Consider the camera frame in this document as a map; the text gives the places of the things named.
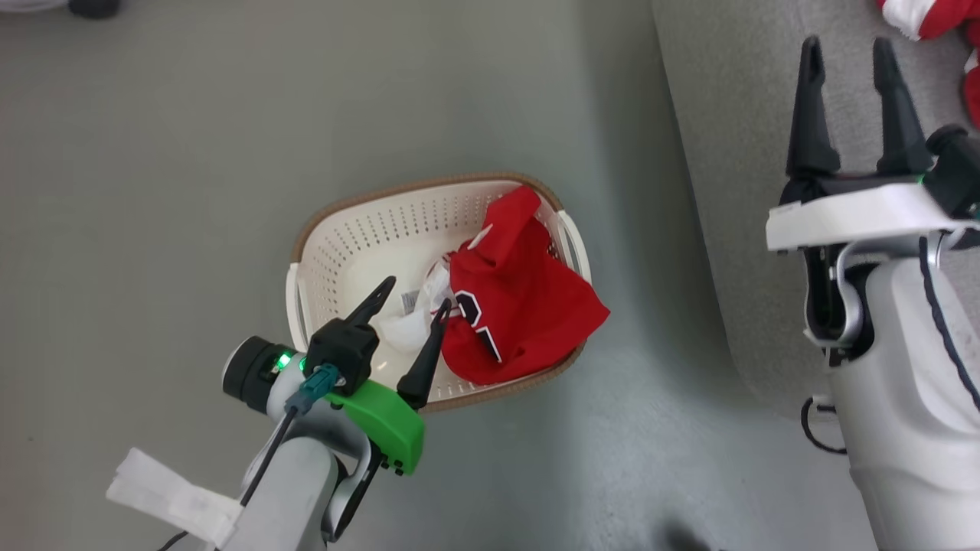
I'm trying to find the grey fabric sofa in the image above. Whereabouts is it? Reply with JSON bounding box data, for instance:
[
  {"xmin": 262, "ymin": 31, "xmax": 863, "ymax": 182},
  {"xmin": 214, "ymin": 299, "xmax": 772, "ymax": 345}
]
[{"xmin": 651, "ymin": 0, "xmax": 980, "ymax": 429}]

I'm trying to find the black round object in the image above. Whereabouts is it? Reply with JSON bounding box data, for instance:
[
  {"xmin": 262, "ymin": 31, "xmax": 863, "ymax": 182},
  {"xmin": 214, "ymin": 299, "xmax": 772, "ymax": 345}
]
[{"xmin": 67, "ymin": 0, "xmax": 122, "ymax": 20}]

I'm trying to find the red and white garment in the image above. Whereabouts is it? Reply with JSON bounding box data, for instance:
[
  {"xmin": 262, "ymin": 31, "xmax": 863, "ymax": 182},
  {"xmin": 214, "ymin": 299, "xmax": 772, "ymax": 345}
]
[{"xmin": 877, "ymin": 0, "xmax": 980, "ymax": 129}]

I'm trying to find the white cloth wrap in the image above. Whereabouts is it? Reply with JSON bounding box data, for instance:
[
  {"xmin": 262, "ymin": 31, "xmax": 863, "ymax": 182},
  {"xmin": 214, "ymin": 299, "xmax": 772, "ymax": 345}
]
[{"xmin": 106, "ymin": 448, "xmax": 242, "ymax": 548}]

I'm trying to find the white garment with label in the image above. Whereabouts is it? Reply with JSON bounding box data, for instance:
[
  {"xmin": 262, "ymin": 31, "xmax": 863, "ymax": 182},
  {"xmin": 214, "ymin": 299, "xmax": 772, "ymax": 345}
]
[{"xmin": 375, "ymin": 256, "xmax": 460, "ymax": 353}]

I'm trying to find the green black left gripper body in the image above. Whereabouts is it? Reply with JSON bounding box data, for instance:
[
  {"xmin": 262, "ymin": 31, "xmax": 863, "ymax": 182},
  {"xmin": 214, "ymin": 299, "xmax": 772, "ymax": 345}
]
[{"xmin": 306, "ymin": 318, "xmax": 426, "ymax": 475}]

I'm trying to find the red numbered jersey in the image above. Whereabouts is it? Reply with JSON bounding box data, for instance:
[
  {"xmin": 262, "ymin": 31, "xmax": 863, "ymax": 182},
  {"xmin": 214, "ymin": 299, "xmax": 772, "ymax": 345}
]
[{"xmin": 442, "ymin": 186, "xmax": 611, "ymax": 386}]

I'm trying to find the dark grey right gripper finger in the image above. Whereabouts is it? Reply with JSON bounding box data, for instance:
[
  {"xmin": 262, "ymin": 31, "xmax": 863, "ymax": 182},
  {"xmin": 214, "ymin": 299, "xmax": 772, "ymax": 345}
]
[
  {"xmin": 786, "ymin": 34, "xmax": 841, "ymax": 181},
  {"xmin": 873, "ymin": 37, "xmax": 935, "ymax": 175}
]

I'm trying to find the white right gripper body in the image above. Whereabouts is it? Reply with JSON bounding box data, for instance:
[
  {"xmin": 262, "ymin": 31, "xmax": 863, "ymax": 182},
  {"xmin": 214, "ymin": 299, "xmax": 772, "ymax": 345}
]
[{"xmin": 766, "ymin": 172, "xmax": 977, "ymax": 253}]

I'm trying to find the cream perforated laundry basket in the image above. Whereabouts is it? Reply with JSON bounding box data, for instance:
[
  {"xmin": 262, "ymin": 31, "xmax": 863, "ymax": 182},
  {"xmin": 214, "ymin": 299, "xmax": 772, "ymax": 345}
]
[{"xmin": 286, "ymin": 172, "xmax": 594, "ymax": 414}]

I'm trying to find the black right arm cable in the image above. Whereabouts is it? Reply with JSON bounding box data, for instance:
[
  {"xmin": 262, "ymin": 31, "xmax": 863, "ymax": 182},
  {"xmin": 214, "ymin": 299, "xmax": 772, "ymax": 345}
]
[{"xmin": 917, "ymin": 236, "xmax": 980, "ymax": 410}]

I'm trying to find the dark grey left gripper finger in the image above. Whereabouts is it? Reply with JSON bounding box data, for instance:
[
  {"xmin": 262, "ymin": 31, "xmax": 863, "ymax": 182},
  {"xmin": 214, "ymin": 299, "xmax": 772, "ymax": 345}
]
[
  {"xmin": 345, "ymin": 275, "xmax": 397, "ymax": 328},
  {"xmin": 396, "ymin": 297, "xmax": 454, "ymax": 412}
]

